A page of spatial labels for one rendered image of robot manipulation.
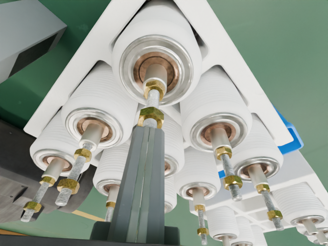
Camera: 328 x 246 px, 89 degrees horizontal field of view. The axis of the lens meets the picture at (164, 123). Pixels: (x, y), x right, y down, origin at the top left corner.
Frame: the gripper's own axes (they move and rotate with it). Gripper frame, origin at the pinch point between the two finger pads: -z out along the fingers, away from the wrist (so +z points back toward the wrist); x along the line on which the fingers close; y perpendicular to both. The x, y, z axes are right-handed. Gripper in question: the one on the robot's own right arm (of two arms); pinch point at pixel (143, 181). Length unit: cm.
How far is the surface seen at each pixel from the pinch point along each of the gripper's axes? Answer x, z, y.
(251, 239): -40, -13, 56
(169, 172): -4.3, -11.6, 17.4
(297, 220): -40, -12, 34
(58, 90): 15.3, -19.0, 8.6
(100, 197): 22, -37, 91
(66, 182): 7.3, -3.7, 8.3
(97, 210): 27, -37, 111
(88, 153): 6.6, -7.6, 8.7
